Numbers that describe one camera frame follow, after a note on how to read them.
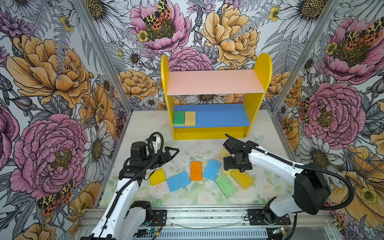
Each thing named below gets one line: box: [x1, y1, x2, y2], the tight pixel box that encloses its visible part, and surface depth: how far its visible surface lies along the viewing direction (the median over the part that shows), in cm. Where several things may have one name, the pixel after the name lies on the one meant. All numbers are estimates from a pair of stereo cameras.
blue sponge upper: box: [203, 158, 222, 181], surface depth 91 cm
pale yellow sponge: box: [184, 111, 196, 127], surface depth 98 cm
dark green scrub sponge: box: [173, 111, 185, 126], surface depth 97 cm
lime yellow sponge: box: [222, 169, 235, 177], surface depth 90 cm
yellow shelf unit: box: [161, 53, 273, 141], surface depth 85 cm
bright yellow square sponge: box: [150, 168, 167, 187], surface depth 89 cm
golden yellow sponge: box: [230, 169, 254, 190], surface depth 87 cm
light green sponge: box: [215, 173, 237, 199], surface depth 85 cm
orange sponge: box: [190, 161, 203, 181], surface depth 91 cm
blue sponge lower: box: [166, 171, 191, 193], surface depth 87 cm
